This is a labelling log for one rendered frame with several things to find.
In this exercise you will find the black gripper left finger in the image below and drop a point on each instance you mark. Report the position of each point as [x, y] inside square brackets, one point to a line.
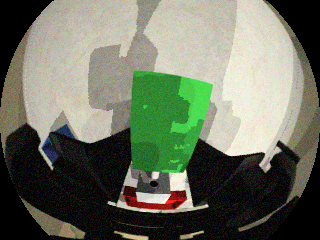
[108, 159]

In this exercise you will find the blue tray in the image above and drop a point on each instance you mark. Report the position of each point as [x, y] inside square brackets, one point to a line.
[48, 147]

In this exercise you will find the red tray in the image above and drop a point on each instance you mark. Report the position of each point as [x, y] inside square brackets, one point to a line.
[175, 199]

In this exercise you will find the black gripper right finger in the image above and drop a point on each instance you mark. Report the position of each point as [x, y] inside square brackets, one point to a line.
[209, 170]

